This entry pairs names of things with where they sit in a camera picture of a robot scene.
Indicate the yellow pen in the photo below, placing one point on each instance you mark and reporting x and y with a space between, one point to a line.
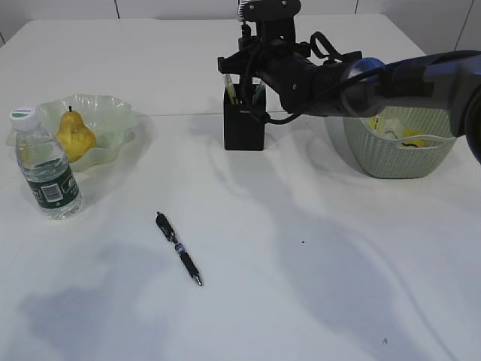
229 87

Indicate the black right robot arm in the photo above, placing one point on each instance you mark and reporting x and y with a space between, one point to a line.
350 85

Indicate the green wavy glass plate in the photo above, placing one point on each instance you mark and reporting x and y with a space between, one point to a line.
111 120

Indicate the green woven plastic basket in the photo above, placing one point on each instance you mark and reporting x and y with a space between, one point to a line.
384 159

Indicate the yellow white waste paper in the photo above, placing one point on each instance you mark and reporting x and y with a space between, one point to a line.
393 129

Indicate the clear water bottle green label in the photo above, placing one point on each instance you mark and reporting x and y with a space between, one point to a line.
45 166

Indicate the black pen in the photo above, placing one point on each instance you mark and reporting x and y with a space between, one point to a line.
245 31
171 236

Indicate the mint green pen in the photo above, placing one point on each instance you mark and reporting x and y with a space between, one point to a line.
258 92

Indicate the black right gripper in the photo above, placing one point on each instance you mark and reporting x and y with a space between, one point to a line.
282 65

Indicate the yellow pear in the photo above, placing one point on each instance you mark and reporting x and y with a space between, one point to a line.
74 136

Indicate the black square pen holder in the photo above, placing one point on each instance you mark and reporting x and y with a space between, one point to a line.
240 130

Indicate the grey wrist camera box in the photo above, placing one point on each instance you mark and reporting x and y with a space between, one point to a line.
274 19

